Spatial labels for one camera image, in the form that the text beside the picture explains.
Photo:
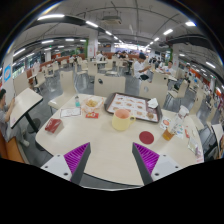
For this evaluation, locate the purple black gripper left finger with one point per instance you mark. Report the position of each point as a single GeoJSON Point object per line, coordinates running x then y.
{"type": "Point", "coordinates": [71, 165]}

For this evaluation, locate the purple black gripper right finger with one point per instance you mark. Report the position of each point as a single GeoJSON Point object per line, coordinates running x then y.
{"type": "Point", "coordinates": [153, 166]}

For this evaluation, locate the clear plastic water bottle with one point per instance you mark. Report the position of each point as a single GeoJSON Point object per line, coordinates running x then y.
{"type": "Point", "coordinates": [178, 119]}

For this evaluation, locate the dark red round coaster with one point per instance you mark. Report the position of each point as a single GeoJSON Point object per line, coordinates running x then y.
{"type": "Point", "coordinates": [146, 137]}

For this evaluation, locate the glass of amber drink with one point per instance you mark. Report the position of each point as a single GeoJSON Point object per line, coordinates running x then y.
{"type": "Point", "coordinates": [167, 135]}

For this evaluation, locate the red packet on table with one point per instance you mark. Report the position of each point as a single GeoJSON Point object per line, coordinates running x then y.
{"type": "Point", "coordinates": [52, 125]}

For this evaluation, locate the yellow mug pink inside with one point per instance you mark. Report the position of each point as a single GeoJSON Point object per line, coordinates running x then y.
{"type": "Point", "coordinates": [122, 119]}

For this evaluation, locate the small red sauce packet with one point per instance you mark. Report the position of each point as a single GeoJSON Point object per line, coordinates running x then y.
{"type": "Point", "coordinates": [92, 115]}

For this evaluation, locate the white paper menu sheet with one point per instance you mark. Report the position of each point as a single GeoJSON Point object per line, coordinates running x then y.
{"type": "Point", "coordinates": [69, 112]}

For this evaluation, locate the plastic packet at table edge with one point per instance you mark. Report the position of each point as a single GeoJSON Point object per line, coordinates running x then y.
{"type": "Point", "coordinates": [193, 145]}

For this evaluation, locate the dark food tray with paper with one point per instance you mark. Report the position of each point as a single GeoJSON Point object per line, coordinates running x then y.
{"type": "Point", "coordinates": [137, 106]}

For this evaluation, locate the small teal bottle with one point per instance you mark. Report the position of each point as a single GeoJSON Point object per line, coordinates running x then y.
{"type": "Point", "coordinates": [77, 103]}

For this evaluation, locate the crumpled white napkin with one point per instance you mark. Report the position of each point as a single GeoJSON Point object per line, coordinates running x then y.
{"type": "Point", "coordinates": [153, 103]}

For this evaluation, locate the beige chair behind table right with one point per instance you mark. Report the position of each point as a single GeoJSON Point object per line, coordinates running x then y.
{"type": "Point", "coordinates": [153, 90]}

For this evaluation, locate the beige chair behind table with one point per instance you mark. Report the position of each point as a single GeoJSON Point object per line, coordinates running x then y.
{"type": "Point", "coordinates": [153, 90]}
{"type": "Point", "coordinates": [105, 85]}

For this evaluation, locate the seated person at left edge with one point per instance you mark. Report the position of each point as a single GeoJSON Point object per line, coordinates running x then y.
{"type": "Point", "coordinates": [5, 112]}

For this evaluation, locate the neighbouring white table left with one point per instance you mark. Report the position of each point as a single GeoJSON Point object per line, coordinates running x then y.
{"type": "Point", "coordinates": [24, 102]}

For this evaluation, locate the beige chair behind table left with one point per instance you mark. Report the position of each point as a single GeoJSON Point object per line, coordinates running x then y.
{"type": "Point", "coordinates": [105, 85]}

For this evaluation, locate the beige chair far left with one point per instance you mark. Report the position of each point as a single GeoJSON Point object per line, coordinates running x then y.
{"type": "Point", "coordinates": [68, 87]}

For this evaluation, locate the seated person white shirt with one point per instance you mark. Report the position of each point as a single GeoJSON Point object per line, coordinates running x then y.
{"type": "Point", "coordinates": [140, 68]}

